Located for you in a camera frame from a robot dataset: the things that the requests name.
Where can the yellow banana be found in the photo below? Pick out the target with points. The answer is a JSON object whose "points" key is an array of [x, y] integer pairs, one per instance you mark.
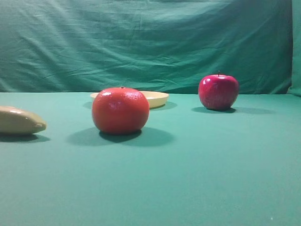
{"points": [[18, 121]]}

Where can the red apple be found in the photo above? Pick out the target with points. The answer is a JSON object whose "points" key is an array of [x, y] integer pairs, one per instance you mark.
{"points": [[218, 91]]}

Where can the green backdrop cloth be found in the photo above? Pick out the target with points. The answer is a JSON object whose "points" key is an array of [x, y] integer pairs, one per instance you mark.
{"points": [[159, 45]]}

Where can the yellow oval plate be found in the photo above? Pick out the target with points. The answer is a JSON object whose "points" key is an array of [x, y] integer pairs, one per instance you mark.
{"points": [[157, 98]]}

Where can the orange mandarin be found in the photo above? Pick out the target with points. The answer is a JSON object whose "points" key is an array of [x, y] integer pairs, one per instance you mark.
{"points": [[120, 111]]}

